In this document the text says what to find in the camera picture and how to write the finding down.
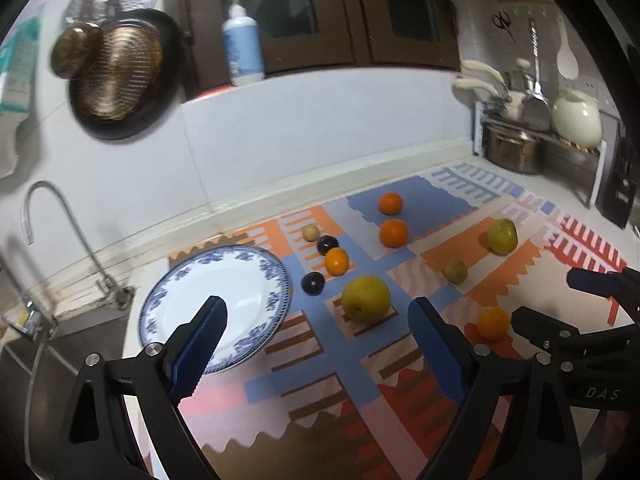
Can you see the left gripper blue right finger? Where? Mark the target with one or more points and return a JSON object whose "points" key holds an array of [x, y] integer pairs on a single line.
{"points": [[446, 351]]}

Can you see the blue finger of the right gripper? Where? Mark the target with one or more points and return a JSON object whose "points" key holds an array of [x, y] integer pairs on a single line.
{"points": [[604, 285]]}

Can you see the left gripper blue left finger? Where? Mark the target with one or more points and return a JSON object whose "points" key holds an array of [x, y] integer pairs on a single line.
{"points": [[191, 346]]}

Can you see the small yellow-green fruit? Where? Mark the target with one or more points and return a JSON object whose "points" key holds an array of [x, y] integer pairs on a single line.
{"points": [[455, 271]]}

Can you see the large yellow-green pear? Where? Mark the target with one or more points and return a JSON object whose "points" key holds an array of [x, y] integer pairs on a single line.
{"points": [[366, 299]]}

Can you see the large green apple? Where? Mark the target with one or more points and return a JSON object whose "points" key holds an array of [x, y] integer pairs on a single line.
{"points": [[502, 237]]}

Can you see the dark plum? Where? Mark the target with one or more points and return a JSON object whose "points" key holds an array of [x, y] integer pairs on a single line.
{"points": [[313, 283], [325, 243]]}

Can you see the orange mandarin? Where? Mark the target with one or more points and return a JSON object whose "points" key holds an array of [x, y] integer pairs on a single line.
{"points": [[390, 203], [393, 233]]}

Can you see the small orange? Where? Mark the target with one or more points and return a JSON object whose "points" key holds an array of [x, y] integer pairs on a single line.
{"points": [[336, 261]]}

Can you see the small tan round fruit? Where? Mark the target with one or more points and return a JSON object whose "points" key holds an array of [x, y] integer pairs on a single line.
{"points": [[311, 233]]}

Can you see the black kitchen scissors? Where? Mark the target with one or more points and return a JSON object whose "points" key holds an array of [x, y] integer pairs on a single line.
{"points": [[502, 20]]}

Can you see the blue white porcelain plate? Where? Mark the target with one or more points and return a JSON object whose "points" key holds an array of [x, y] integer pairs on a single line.
{"points": [[239, 294]]}

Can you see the colourful patterned table mat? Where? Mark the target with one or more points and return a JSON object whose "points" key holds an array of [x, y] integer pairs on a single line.
{"points": [[328, 398]]}

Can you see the steel cooking pot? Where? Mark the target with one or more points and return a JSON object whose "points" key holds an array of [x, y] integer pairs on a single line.
{"points": [[513, 150]]}

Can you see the stainless steel sink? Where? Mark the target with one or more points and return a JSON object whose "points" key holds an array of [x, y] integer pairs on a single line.
{"points": [[37, 378]]}

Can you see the metal ladle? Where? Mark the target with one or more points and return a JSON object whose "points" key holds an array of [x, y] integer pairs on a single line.
{"points": [[535, 110]]}

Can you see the white rice paddle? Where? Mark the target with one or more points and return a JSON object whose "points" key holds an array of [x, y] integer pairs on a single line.
{"points": [[566, 61]]}

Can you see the brass perforated strainer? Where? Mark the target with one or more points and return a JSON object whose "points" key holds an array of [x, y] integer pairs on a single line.
{"points": [[127, 64]]}

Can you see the blue white pump bottle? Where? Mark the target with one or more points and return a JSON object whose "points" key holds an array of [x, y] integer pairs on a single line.
{"points": [[242, 46]]}

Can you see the black frying pan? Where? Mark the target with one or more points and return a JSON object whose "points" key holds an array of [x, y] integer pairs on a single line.
{"points": [[157, 99]]}

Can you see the teal white tissue pack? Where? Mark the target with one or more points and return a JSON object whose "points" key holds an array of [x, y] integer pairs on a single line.
{"points": [[18, 63]]}

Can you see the cream pan handle lower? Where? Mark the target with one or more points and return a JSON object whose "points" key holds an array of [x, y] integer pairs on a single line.
{"points": [[483, 90]]}

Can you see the cream pan handle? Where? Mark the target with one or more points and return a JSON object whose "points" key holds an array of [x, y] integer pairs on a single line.
{"points": [[483, 90], [481, 67]]}

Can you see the cream pan handle upper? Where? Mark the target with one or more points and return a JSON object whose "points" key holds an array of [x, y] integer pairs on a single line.
{"points": [[481, 67]]}

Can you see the dark brown window frame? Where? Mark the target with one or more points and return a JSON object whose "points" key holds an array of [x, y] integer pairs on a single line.
{"points": [[297, 35]]}

